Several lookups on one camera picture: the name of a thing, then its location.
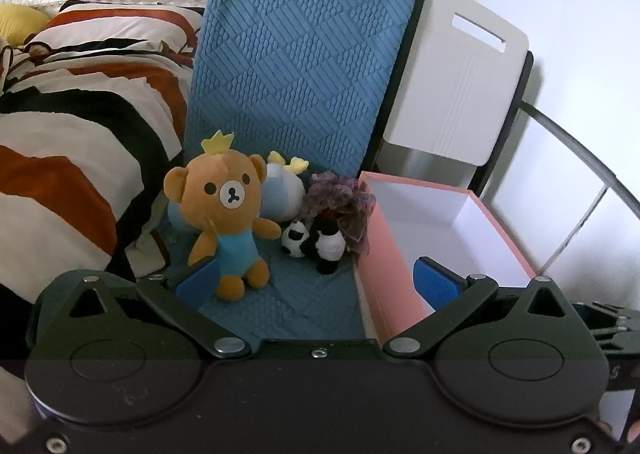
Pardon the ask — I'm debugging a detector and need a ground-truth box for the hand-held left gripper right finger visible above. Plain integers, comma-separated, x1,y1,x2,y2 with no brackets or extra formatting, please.
382,256,597,361

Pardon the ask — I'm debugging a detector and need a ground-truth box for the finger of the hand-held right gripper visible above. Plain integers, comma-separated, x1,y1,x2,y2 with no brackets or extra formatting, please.
572,302,640,353

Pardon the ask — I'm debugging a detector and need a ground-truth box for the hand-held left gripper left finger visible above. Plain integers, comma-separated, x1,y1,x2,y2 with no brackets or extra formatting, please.
40,258,253,361

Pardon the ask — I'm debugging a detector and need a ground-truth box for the pink cardboard box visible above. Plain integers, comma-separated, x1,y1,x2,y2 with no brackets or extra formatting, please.
354,171,548,340

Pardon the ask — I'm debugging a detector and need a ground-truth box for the brown teddy bear plush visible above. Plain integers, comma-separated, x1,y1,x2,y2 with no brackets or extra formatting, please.
164,130,282,303

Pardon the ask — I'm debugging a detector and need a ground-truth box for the small black white plush ball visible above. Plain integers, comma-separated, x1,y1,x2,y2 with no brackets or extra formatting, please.
281,220,311,259

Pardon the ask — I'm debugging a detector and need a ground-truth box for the black white plush toy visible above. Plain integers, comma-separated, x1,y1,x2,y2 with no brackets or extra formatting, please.
305,216,347,276

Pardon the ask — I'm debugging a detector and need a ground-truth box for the white and blue plush toy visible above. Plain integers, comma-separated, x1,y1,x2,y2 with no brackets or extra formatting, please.
166,150,310,235

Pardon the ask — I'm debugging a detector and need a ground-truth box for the purple tulle scrunchie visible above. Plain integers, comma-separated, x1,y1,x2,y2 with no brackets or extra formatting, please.
301,172,377,255

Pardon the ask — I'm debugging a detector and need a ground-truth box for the thin dark rod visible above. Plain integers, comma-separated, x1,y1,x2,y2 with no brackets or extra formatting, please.
541,184,611,279

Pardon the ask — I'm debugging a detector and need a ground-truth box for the dark curved pole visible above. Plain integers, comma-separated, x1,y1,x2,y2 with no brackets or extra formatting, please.
520,101,640,215

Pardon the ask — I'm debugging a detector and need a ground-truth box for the striped blanket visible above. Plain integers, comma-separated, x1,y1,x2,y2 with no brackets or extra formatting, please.
0,0,206,295

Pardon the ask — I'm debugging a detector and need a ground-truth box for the blue textured cushion mat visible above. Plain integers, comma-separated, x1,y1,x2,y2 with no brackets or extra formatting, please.
155,0,416,340

